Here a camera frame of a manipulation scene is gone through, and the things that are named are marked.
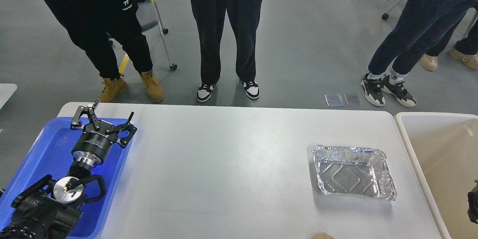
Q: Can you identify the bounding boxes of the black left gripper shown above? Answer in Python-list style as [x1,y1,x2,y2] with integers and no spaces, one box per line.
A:
[71,97,138,166]

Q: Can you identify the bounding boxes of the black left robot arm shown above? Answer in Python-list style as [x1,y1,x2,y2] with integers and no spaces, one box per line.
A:
[1,100,137,239]

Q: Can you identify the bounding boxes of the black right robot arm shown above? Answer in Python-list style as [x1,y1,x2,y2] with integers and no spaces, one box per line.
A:
[467,180,478,224]

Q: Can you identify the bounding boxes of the blue plastic tray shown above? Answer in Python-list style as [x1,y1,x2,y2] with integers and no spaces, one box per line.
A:
[0,117,130,239]

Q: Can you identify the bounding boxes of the white side table corner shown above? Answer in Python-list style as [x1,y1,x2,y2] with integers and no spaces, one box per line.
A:
[0,84,17,109]

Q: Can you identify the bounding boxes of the person in tan boots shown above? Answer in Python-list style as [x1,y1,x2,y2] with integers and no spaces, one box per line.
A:
[43,0,165,103]

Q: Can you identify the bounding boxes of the grey wheeled chair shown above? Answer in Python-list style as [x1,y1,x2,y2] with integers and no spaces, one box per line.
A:
[106,0,178,71]

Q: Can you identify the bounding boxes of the person in black trousers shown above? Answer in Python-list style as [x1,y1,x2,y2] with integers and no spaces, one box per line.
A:
[182,0,268,102]

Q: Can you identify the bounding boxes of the left clear floor plate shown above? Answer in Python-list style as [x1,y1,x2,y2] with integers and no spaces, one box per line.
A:
[324,94,344,107]

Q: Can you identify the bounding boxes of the clear floor plate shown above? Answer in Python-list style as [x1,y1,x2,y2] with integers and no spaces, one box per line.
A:
[344,94,363,106]
[324,94,344,107]

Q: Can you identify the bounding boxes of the small brown object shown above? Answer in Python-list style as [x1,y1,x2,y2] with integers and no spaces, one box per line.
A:
[311,232,335,239]

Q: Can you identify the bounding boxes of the right clear floor plate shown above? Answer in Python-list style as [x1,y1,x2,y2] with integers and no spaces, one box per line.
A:
[344,94,363,106]

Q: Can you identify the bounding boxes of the aluminium foil tray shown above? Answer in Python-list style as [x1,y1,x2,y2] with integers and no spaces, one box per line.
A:
[312,145,397,201]

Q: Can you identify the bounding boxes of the beige plastic bin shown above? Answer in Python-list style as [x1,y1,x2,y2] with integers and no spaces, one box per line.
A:
[395,112,478,239]

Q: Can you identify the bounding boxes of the person in dark jeans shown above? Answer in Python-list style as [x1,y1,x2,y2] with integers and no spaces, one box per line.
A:
[360,0,477,107]

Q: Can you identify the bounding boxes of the person in beige shoes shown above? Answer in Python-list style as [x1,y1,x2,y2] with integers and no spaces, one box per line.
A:
[419,18,478,71]

